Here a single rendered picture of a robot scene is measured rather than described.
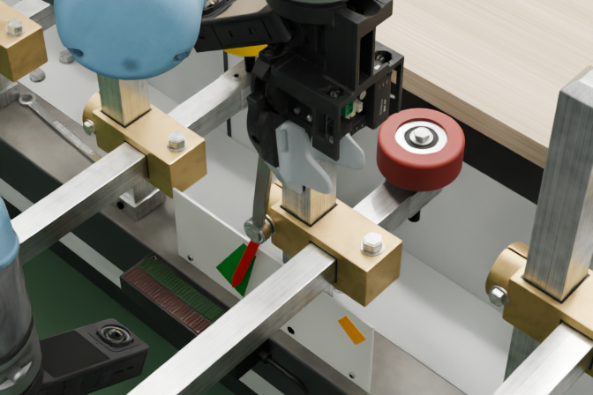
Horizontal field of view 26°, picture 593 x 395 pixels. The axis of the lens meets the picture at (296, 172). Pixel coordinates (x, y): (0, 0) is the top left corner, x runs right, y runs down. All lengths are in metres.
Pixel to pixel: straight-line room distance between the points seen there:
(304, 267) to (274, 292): 0.04
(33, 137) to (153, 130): 0.24
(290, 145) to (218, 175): 0.61
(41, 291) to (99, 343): 1.33
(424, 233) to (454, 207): 0.07
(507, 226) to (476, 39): 0.19
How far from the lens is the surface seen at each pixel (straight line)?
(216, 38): 0.93
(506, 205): 1.31
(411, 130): 1.19
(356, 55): 0.84
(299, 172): 0.96
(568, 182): 0.90
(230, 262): 1.28
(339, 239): 1.14
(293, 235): 1.16
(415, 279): 1.44
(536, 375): 0.95
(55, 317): 2.23
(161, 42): 0.66
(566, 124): 0.87
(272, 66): 0.88
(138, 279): 1.33
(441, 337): 1.39
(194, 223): 1.29
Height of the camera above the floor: 1.71
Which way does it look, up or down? 45 degrees down
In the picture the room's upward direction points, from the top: straight up
